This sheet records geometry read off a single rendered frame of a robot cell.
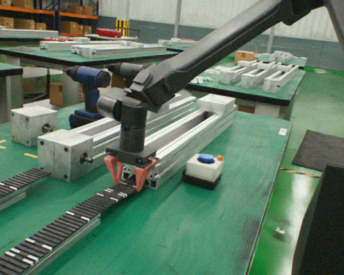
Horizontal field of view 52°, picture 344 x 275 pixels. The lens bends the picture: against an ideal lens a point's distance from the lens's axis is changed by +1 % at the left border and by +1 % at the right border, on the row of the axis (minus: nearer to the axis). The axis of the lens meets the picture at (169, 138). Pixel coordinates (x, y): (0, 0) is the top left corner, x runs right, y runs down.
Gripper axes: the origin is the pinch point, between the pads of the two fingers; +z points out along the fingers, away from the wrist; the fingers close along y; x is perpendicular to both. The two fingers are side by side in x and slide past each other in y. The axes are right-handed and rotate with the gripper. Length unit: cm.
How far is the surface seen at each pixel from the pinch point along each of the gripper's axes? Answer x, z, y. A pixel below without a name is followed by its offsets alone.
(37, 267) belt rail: 31.4, 1.2, -1.9
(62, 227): 23.5, -1.0, 0.0
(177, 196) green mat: -5.4, 2.1, -10.7
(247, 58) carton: -386, -7, 47
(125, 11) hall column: -1007, -61, 581
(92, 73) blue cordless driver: -32, -18, 33
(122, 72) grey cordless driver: -59, -16, 38
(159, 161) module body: -5.5, -5.3, -5.1
